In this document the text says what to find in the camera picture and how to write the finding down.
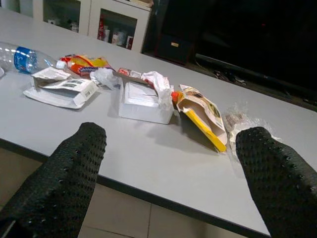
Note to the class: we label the black drawer cabinet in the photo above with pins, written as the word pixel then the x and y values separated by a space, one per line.
pixel 173 49

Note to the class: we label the torn yellow carton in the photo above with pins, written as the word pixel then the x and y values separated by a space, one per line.
pixel 198 106

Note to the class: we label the tall red carton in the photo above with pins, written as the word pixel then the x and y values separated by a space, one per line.
pixel 100 27

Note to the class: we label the small white barcode carton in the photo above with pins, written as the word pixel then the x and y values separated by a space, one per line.
pixel 62 94

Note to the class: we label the orange yellow snack bag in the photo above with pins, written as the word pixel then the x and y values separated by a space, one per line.
pixel 84 65

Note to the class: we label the large open white box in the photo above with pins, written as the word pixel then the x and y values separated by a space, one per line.
pixel 141 111

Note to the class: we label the crumpled white tissue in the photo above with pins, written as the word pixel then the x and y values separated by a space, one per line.
pixel 105 77

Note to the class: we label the orange wrapper piece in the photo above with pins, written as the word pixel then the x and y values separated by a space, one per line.
pixel 176 96

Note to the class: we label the crumpled white plastic bag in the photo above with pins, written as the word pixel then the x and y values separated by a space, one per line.
pixel 159 84

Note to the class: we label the white glass door cabinet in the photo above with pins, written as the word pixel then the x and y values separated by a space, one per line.
pixel 91 19

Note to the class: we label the clear plastic wrap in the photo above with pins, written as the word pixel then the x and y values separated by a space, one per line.
pixel 237 119

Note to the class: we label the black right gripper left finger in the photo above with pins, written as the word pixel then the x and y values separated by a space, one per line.
pixel 57 178

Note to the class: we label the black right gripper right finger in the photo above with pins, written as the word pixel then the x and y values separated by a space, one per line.
pixel 277 178

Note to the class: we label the red white wrapper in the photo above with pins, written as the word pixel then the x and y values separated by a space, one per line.
pixel 126 73

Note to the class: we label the clear plastic bottle blue label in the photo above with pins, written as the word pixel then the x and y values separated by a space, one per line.
pixel 24 59

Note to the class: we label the small red white box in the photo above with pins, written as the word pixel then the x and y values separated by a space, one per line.
pixel 129 42

